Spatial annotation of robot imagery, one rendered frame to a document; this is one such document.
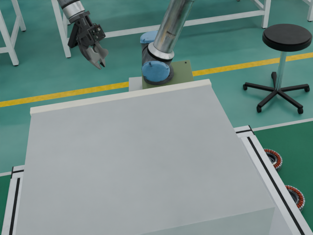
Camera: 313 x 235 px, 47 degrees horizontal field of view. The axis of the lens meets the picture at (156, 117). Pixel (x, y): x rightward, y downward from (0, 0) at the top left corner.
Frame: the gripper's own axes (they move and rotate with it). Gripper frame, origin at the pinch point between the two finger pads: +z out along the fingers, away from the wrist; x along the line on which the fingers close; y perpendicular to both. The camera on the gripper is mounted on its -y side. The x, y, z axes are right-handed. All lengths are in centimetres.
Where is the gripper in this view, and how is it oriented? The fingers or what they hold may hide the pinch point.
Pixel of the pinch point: (99, 65)
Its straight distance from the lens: 145.6
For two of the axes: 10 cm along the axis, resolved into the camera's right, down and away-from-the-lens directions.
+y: 7.1, -1.8, -6.8
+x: 5.4, -4.8, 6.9
